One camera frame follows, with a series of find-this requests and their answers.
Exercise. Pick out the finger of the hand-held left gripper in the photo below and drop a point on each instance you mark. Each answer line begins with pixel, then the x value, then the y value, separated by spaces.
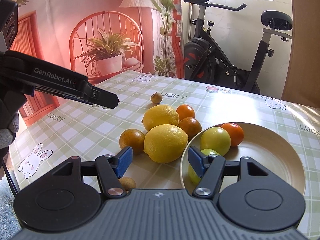
pixel 105 97

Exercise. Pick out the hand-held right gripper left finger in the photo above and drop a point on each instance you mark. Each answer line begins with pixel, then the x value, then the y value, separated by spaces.
pixel 123 162

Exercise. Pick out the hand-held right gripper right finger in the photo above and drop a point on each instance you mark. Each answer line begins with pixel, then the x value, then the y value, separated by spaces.
pixel 196 162

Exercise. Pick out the green round fruit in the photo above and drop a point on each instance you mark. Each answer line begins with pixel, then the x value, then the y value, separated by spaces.
pixel 193 177

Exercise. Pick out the small brown round fruit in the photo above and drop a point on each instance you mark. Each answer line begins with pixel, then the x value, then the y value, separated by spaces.
pixel 156 97
pixel 128 183

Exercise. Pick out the brownish orange tangerine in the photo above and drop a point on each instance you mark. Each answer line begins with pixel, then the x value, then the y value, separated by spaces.
pixel 131 141

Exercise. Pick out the yellow-green round fruit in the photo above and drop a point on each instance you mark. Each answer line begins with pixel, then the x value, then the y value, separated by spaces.
pixel 215 141

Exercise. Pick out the dark mottled orange tangerine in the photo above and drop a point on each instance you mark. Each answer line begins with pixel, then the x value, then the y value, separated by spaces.
pixel 190 128

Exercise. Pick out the yellow lemon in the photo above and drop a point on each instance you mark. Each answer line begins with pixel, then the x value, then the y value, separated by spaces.
pixel 165 143
pixel 160 116

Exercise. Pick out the bright orange tangerine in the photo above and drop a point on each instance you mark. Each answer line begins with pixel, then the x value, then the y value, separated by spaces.
pixel 185 112
pixel 233 133

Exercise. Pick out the cream round bowl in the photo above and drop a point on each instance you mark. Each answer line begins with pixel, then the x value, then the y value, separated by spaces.
pixel 262 160

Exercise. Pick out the person's left hand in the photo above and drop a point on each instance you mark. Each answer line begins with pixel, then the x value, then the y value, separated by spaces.
pixel 7 136

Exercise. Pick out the green checked tablecloth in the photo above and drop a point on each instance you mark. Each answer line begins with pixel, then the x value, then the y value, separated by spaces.
pixel 87 125

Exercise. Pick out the black exercise bike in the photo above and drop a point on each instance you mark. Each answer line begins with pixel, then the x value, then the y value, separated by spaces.
pixel 200 55

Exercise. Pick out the grey fluffy rug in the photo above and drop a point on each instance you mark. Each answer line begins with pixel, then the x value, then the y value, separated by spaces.
pixel 6 205

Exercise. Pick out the wooden panel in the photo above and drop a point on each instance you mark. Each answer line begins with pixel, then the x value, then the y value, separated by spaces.
pixel 305 42

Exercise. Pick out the red printed wall backdrop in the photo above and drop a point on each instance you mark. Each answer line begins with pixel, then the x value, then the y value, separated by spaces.
pixel 75 5

